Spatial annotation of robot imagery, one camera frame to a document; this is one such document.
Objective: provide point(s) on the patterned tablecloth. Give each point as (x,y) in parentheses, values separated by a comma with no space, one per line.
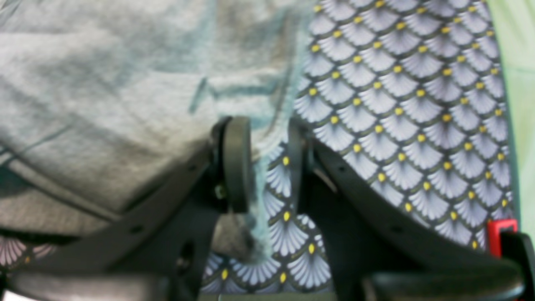
(409,93)

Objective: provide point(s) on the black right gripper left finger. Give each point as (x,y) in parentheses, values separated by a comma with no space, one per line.
(158,251)

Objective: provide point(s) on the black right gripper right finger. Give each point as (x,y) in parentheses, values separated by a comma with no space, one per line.
(377,253)

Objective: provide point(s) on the grey T-shirt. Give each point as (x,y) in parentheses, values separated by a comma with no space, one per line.
(100,98)

